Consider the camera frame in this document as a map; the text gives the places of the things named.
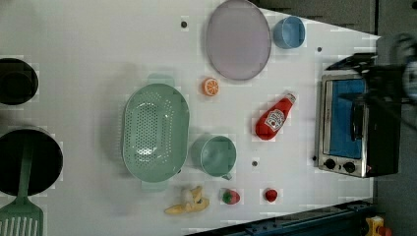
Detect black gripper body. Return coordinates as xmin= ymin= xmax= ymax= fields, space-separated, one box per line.
xmin=337 ymin=32 xmax=417 ymax=132

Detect plush peeled banana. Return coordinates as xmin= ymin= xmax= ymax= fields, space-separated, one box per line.
xmin=164 ymin=186 xmax=209 ymax=215

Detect small black pot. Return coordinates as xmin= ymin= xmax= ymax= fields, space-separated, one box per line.
xmin=0 ymin=58 xmax=38 ymax=105

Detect black toaster oven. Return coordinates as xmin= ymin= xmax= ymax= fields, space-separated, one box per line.
xmin=317 ymin=53 xmax=401 ymax=178

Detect green slotted spatula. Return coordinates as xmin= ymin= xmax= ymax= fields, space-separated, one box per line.
xmin=0 ymin=138 xmax=43 ymax=236

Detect yellow red toy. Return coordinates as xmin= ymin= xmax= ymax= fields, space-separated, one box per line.
xmin=366 ymin=216 xmax=392 ymax=236

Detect blue cup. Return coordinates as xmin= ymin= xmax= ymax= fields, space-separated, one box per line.
xmin=272 ymin=16 xmax=306 ymax=49

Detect lilac round plate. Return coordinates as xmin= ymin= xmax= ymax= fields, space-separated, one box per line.
xmin=206 ymin=0 xmax=271 ymax=80

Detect green perforated colander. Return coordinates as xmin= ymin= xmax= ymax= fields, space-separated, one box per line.
xmin=121 ymin=74 xmax=190 ymax=193

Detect plush orange slice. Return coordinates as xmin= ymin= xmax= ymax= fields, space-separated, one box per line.
xmin=202 ymin=78 xmax=219 ymax=96

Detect red plush strawberry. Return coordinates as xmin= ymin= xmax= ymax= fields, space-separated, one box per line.
xmin=221 ymin=189 xmax=240 ymax=205

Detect red plush ketchup bottle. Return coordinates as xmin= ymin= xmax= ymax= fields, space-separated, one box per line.
xmin=255 ymin=93 xmax=296 ymax=141

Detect green mug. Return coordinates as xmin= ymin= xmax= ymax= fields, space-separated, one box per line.
xmin=190 ymin=134 xmax=237 ymax=180

